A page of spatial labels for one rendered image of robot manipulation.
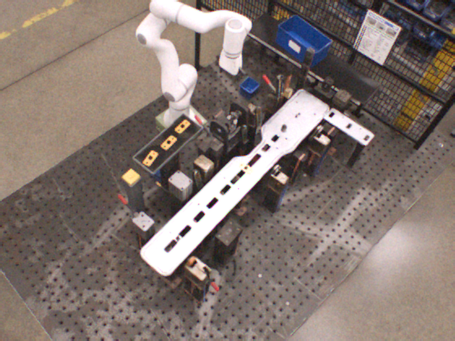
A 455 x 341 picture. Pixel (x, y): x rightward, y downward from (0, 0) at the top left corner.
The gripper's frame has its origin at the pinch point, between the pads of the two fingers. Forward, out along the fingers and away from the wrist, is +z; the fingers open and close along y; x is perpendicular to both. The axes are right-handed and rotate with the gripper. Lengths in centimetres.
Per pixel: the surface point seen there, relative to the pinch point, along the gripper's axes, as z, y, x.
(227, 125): 27.4, 7.1, -6.5
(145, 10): 145, -186, 114
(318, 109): 45, 32, 49
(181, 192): 35, 13, -48
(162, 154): 29, -6, -41
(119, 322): 75, 25, -107
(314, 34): 33, 0, 86
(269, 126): 45, 18, 19
